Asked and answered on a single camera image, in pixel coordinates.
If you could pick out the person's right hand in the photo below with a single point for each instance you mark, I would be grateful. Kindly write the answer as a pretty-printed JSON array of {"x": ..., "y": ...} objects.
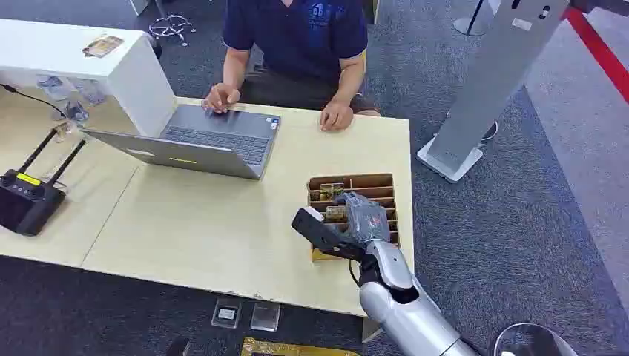
[{"x": 221, "y": 97}]

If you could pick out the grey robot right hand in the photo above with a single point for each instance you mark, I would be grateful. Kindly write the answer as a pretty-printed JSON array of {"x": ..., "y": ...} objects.
[{"x": 366, "y": 221}]

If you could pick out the person's left hand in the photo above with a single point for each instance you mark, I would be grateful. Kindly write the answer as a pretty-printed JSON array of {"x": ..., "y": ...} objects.
[{"x": 336, "y": 117}]

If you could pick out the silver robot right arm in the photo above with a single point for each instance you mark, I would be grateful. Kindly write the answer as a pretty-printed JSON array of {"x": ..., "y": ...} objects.
[{"x": 405, "y": 309}]

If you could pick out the gold printed card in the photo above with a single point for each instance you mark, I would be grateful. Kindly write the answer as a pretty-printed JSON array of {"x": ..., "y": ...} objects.
[
  {"x": 331, "y": 191},
  {"x": 336, "y": 213}
]

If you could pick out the wooden card box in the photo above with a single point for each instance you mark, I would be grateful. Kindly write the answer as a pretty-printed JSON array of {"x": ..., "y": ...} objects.
[{"x": 366, "y": 189}]

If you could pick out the grey laptop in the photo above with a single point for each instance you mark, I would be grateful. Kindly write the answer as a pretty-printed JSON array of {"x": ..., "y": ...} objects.
[{"x": 216, "y": 140}]

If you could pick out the chrome chair base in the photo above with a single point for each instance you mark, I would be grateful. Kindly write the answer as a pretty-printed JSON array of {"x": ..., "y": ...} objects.
[{"x": 171, "y": 27}]

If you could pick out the person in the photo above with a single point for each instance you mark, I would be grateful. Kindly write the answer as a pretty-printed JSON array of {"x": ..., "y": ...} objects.
[{"x": 295, "y": 39}]

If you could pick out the white desk shelf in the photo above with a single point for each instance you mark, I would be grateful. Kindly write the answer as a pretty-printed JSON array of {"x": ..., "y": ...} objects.
[{"x": 128, "y": 73}]

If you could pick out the white stand base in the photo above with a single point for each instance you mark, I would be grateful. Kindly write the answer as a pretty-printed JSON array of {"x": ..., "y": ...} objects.
[{"x": 449, "y": 164}]

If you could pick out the sleeved card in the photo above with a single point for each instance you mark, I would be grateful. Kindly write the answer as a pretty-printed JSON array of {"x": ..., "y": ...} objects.
[{"x": 102, "y": 46}]

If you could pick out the clear empty card case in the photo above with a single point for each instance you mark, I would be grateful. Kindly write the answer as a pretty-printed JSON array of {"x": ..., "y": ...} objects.
[{"x": 265, "y": 316}]

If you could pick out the gold framed sheet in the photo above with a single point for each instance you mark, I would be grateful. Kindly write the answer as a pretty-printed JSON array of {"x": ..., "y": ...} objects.
[{"x": 290, "y": 349}]

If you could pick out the grey stand column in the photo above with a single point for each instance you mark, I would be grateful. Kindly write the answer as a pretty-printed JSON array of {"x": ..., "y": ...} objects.
[{"x": 496, "y": 73}]

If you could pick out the clear card case with label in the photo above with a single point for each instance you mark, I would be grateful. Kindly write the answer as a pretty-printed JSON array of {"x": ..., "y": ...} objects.
[{"x": 226, "y": 313}]

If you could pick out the round silver rimmed object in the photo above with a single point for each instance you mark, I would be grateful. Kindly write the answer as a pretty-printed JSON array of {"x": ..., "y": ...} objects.
[{"x": 533, "y": 341}]

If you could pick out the black router with antennas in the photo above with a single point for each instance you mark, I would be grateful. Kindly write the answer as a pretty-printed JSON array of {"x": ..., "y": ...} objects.
[{"x": 27, "y": 201}]

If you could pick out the red floor strip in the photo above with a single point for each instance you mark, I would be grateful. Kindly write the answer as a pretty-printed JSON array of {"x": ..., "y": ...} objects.
[{"x": 599, "y": 51}]

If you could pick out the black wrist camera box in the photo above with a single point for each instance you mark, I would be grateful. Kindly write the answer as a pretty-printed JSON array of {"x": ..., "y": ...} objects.
[{"x": 317, "y": 232}]

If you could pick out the round barrier post base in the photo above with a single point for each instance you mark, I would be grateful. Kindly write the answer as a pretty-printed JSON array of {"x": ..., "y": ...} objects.
[{"x": 469, "y": 24}]

